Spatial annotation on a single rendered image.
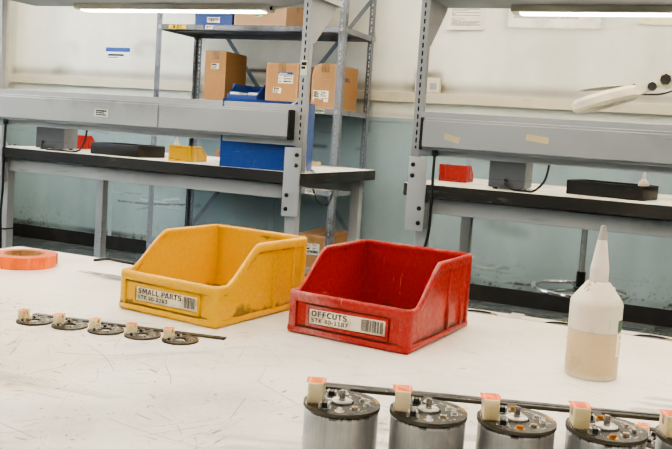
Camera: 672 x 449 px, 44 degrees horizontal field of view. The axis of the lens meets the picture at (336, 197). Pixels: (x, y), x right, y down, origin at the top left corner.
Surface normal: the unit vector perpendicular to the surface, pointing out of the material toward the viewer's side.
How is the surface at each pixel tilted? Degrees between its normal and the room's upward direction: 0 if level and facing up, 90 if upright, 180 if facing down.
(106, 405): 0
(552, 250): 90
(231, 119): 90
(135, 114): 90
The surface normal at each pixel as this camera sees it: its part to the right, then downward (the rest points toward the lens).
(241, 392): 0.07, -0.99
